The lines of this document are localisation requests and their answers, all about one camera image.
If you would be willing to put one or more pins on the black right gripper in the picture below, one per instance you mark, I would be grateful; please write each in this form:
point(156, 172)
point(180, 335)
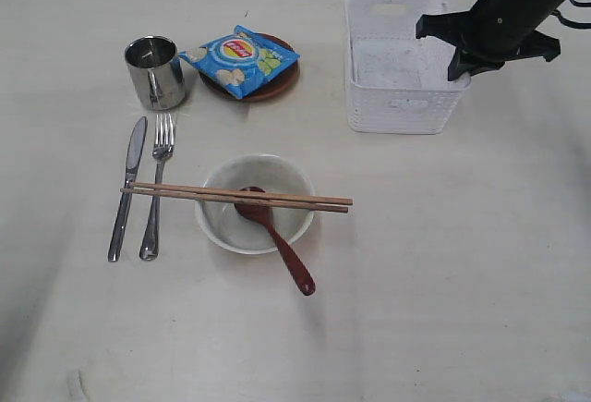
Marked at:
point(494, 32)

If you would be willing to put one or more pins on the white perforated plastic basket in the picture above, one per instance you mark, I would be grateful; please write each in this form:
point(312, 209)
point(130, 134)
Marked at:
point(395, 82)

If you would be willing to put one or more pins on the brown wooden plate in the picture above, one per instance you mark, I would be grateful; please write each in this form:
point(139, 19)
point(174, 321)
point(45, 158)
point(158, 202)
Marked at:
point(273, 89)

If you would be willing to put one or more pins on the blue chips bag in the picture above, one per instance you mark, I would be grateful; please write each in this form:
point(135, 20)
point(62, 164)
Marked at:
point(241, 62)

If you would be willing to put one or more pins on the dark red wooden spoon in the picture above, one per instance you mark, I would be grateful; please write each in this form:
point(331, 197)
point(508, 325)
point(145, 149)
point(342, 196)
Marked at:
point(262, 215)

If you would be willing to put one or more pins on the brown wooden chopstick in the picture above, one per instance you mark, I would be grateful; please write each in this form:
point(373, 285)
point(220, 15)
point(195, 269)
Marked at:
point(243, 193)
point(239, 200)

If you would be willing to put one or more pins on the clear textured glass bowl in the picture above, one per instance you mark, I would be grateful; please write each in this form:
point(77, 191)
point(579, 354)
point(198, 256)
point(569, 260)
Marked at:
point(226, 228)

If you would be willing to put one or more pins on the grey metal cup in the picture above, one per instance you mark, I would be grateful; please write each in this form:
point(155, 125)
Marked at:
point(154, 66)

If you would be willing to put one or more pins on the silver table knife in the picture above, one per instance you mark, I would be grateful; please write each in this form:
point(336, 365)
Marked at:
point(134, 153)

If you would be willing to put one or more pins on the silver metal fork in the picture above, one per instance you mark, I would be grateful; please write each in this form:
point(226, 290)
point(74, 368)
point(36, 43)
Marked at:
point(163, 150)

